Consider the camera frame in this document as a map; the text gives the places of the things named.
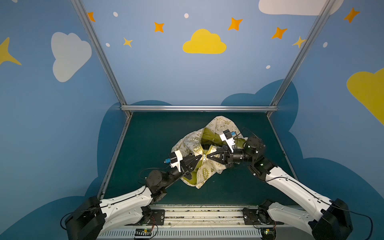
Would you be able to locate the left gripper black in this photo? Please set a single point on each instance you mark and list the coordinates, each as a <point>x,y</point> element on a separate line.
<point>183,165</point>

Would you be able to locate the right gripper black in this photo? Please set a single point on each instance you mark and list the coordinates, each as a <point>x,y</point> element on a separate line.
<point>226,153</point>

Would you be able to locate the green and cream printed jacket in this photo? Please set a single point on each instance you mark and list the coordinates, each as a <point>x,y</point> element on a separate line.
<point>205,141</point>

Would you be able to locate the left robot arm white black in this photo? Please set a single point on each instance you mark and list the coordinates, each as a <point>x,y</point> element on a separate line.
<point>95,217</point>

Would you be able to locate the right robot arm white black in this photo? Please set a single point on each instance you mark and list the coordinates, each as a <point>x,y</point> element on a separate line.
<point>321,217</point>

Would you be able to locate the left small circuit board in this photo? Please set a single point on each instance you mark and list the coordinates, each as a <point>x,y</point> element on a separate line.
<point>142,233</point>

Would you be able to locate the small circuit board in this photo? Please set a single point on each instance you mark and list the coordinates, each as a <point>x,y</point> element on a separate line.
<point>268,234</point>
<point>142,233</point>

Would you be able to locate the right small circuit board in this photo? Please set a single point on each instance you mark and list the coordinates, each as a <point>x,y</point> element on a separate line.
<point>268,234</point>

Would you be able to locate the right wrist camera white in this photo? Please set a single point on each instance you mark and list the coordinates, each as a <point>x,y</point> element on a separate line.
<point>228,137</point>

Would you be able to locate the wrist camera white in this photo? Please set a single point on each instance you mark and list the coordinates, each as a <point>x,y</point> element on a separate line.
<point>174,160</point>
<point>228,137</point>

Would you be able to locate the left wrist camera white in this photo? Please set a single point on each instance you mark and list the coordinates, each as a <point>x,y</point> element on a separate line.
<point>174,160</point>

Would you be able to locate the front aluminium mounting rail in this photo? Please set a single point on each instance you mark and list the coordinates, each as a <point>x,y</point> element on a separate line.
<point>207,222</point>

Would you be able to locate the right side table rail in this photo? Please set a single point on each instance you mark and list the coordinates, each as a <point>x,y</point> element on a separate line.
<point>282,148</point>

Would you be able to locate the table rail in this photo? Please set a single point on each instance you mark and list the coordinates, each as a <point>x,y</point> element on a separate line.
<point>115,155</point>
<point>282,148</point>

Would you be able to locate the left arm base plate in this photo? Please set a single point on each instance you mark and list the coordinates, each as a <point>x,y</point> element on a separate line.
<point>151,217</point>

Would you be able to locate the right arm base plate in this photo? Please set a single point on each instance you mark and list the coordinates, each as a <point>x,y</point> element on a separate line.
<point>258,216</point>

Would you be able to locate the rear aluminium frame bar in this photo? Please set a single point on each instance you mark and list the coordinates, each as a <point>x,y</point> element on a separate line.
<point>153,108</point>

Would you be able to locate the left side table rail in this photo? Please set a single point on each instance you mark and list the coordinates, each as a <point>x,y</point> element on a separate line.
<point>115,155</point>

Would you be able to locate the right aluminium frame post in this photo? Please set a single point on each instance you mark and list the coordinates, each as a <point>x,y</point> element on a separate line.
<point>305,48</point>

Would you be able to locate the aluminium frame post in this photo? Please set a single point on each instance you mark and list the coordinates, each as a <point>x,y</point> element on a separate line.
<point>305,48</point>
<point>88,26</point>

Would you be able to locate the left aluminium frame post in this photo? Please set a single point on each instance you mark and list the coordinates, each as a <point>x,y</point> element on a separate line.
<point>88,26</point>

